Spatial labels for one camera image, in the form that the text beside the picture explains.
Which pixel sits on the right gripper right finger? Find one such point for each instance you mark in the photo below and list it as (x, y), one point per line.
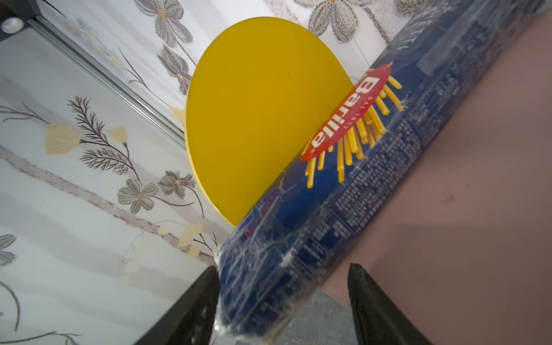
(377, 320)

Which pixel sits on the dark blue Barilla spaghetti bag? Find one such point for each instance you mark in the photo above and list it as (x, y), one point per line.
(310, 217)

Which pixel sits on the yellow shelf pink blue boards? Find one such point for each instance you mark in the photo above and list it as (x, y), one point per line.
(464, 246)

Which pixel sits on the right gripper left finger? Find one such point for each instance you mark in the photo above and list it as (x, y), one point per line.
(191, 319)

